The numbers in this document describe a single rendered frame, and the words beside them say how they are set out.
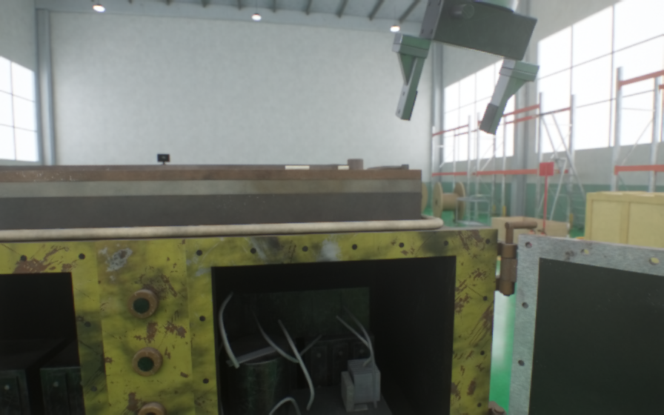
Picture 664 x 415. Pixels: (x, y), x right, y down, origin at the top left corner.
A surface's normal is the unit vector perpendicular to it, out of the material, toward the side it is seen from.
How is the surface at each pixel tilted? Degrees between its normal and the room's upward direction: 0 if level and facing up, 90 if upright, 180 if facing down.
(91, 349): 90
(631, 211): 90
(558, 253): 90
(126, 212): 90
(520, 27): 114
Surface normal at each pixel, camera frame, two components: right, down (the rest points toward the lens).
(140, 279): 0.17, 0.08
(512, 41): 0.13, 0.47
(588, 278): -0.77, 0.06
